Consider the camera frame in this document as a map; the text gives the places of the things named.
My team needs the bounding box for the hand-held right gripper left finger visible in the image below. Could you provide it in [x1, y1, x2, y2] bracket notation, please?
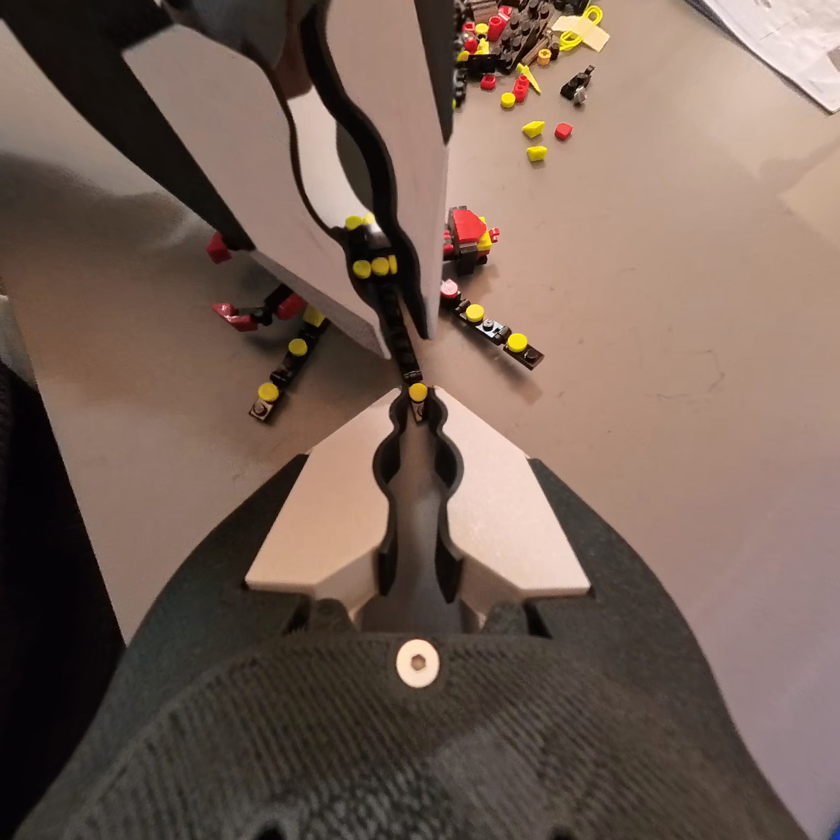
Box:
[245, 387, 408, 599]

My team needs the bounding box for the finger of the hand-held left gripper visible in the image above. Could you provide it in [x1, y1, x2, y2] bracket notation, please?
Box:
[298, 0, 454, 341]
[121, 23, 395, 361]

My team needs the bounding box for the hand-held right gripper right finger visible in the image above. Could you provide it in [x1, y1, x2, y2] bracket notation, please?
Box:
[430, 386, 592, 603]

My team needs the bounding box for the black yellow red lego model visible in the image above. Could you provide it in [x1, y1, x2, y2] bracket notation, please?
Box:
[205, 205, 546, 424]

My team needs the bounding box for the pile of loose lego pieces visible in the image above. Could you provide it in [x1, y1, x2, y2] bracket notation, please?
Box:
[453, 0, 611, 112]

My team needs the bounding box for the person's black knit clothing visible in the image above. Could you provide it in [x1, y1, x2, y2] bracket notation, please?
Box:
[0, 361, 126, 828]

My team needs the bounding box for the instruction booklet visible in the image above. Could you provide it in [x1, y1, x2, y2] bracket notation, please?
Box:
[682, 0, 840, 114]

